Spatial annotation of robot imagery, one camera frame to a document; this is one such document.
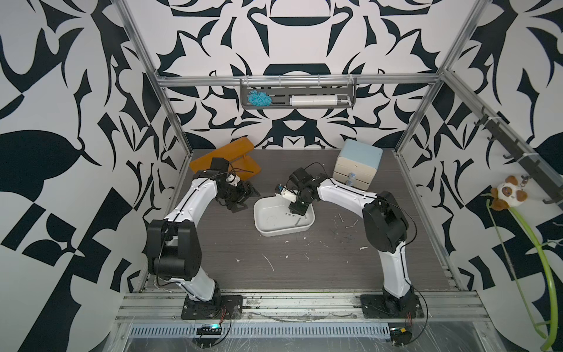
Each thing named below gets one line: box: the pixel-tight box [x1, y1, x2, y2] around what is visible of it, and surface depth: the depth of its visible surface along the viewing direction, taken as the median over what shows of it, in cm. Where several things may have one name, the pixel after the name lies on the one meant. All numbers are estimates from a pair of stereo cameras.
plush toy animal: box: [491, 175, 528, 211], surface depth 62 cm
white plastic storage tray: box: [252, 195, 316, 237], surface depth 96 cm
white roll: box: [290, 95, 338, 107], surface depth 91 cm
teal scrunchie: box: [247, 89, 273, 108], surface depth 93 cm
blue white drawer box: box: [332, 138, 384, 191], surface depth 101 cm
